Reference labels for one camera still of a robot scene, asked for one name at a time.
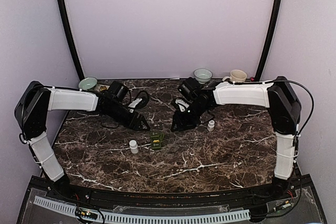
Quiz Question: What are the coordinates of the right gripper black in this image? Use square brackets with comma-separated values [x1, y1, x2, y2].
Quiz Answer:
[171, 101, 209, 132]

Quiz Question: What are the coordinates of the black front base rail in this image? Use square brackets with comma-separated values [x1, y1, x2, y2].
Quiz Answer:
[60, 184, 275, 208]

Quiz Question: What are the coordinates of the patterned coaster under bowl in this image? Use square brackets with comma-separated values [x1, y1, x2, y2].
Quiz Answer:
[94, 84, 109, 92]

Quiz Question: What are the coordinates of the cream ceramic mug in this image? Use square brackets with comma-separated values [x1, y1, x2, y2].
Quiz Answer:
[222, 69, 247, 83]

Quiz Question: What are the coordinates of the right black frame post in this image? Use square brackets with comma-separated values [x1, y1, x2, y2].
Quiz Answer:
[254, 0, 281, 81]

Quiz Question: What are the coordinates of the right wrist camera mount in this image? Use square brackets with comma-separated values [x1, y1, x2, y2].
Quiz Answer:
[171, 98, 190, 112]

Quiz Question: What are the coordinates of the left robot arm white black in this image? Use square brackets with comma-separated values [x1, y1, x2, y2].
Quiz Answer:
[14, 81, 150, 201]

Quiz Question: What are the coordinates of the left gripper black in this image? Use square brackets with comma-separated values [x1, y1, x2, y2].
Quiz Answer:
[104, 103, 150, 131]

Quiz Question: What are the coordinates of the left black frame post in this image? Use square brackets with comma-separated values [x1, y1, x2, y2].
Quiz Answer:
[57, 0, 85, 81]

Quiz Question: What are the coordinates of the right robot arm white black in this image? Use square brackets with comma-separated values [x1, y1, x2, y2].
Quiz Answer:
[171, 76, 305, 200]

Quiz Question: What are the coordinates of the pale green bowl left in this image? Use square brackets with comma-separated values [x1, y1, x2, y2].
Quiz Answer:
[78, 77, 98, 91]

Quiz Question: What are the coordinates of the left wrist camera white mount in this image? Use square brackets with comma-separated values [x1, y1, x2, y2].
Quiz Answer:
[128, 91, 150, 112]

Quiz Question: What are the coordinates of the black frame post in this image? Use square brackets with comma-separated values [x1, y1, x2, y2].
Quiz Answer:
[254, 0, 281, 81]
[57, 0, 85, 81]

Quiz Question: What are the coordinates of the white slotted cable duct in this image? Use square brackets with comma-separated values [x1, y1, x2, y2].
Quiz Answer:
[33, 196, 250, 223]

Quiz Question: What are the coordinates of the white pill bottle front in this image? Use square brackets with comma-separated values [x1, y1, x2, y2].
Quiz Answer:
[129, 140, 139, 154]

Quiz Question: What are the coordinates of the pale green bowl right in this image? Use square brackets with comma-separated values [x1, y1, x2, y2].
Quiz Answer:
[193, 68, 213, 84]

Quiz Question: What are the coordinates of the pale green bowl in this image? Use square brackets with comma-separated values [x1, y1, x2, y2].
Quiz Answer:
[193, 68, 213, 84]
[78, 77, 98, 91]

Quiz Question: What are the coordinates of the green weekly pill organizer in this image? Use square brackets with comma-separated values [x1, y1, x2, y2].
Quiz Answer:
[150, 131, 164, 151]

